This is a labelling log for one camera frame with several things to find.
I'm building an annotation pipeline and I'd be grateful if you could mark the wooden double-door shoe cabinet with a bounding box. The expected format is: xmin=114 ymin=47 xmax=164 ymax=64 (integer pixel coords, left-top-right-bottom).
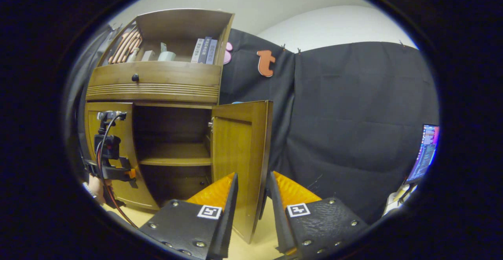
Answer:
xmin=84 ymin=8 xmax=235 ymax=213

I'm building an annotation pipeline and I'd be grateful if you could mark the wooden shoe cabinet door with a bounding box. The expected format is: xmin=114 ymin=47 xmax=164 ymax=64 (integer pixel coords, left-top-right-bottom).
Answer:
xmin=84 ymin=102 xmax=160 ymax=212
xmin=211 ymin=100 xmax=274 ymax=245

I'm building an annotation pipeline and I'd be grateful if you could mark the wooden inner shelf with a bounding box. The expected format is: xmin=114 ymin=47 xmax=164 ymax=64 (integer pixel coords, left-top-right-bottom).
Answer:
xmin=138 ymin=142 xmax=213 ymax=167

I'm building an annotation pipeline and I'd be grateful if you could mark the dark blue book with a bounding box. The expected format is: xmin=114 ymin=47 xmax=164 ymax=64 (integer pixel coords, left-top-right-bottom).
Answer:
xmin=198 ymin=36 xmax=213 ymax=64

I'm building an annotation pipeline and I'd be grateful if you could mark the white book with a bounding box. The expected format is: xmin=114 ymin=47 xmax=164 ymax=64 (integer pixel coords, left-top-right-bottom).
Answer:
xmin=191 ymin=38 xmax=205 ymax=63

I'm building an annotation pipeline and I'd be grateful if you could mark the black backdrop cloth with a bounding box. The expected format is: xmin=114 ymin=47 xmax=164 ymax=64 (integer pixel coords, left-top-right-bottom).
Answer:
xmin=65 ymin=23 xmax=440 ymax=226

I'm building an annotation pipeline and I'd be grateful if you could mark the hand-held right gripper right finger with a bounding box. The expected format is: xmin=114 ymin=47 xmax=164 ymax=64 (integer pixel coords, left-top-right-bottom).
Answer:
xmin=268 ymin=171 xmax=370 ymax=258

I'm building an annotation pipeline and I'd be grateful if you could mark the computer monitor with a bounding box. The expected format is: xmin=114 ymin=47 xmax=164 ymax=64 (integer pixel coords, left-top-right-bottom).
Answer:
xmin=406 ymin=124 xmax=440 ymax=184

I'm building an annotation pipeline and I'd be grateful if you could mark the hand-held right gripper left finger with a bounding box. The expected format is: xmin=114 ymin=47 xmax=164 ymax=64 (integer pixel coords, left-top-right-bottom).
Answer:
xmin=138 ymin=173 xmax=239 ymax=260

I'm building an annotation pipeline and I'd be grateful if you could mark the white object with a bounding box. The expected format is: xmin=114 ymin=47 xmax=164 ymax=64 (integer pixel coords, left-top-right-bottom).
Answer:
xmin=383 ymin=183 xmax=418 ymax=216

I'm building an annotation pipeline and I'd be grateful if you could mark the red and black cable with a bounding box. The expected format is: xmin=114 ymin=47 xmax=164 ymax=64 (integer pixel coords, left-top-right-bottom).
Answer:
xmin=96 ymin=112 xmax=139 ymax=229

